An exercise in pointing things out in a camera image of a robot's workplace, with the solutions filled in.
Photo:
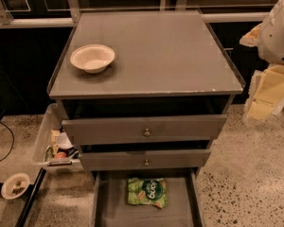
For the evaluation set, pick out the clear plastic storage bin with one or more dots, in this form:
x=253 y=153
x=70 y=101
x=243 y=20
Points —
x=51 y=121

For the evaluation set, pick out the grey top drawer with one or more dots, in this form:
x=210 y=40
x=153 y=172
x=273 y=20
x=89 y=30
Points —
x=126 y=130

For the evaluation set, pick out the white bowl on counter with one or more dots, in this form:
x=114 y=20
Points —
x=92 y=58

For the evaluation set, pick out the white bowl on floor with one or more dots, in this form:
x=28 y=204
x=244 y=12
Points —
x=15 y=186

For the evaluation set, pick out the grey middle drawer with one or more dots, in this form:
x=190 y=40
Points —
x=144 y=159

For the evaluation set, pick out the red item in bin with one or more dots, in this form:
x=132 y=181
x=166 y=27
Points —
x=60 y=155

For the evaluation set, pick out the metal railing frame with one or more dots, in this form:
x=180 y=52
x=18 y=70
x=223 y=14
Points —
x=42 y=13

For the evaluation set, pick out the green rice chip bag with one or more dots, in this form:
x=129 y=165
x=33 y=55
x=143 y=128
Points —
x=147 y=192

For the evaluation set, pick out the white cup in bin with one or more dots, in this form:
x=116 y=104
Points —
x=63 y=141

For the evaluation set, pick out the grey drawer cabinet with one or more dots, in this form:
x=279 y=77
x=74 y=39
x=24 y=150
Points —
x=166 y=64

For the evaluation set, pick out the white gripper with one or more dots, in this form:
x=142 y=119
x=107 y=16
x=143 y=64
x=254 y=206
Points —
x=276 y=37

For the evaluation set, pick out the grey bottom drawer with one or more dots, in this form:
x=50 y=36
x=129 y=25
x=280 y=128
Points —
x=111 y=208

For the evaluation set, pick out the grey drawer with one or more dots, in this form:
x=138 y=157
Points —
x=111 y=208
x=144 y=159
x=126 y=130

